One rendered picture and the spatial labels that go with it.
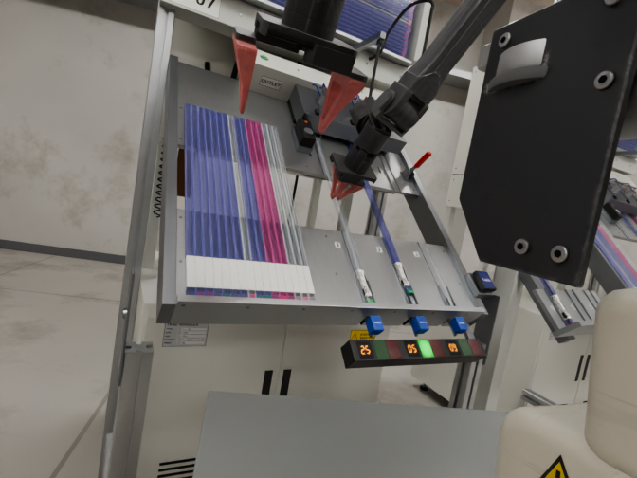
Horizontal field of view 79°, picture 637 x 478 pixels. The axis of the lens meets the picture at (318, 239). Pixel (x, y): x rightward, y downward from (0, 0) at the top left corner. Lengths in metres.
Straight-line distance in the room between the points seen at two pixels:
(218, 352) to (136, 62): 3.50
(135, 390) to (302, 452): 0.29
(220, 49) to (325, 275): 0.80
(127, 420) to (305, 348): 0.53
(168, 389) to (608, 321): 0.92
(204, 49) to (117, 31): 3.06
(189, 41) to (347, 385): 1.09
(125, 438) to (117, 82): 3.73
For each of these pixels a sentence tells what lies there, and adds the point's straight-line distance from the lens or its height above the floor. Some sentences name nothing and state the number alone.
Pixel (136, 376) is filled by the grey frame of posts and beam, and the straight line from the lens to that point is 0.68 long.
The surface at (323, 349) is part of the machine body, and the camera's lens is 1.13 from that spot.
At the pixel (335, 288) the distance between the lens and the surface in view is 0.75.
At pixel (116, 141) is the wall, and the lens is 4.14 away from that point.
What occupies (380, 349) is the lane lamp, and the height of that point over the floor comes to 0.66.
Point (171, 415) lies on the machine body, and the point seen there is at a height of 0.35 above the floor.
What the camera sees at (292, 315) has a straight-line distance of 0.70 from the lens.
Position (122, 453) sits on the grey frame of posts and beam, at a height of 0.48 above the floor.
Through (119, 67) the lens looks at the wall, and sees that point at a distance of 4.24.
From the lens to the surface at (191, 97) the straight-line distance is 1.03.
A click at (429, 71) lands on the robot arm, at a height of 1.18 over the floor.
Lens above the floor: 0.91
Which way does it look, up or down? 5 degrees down
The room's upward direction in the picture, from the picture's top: 10 degrees clockwise
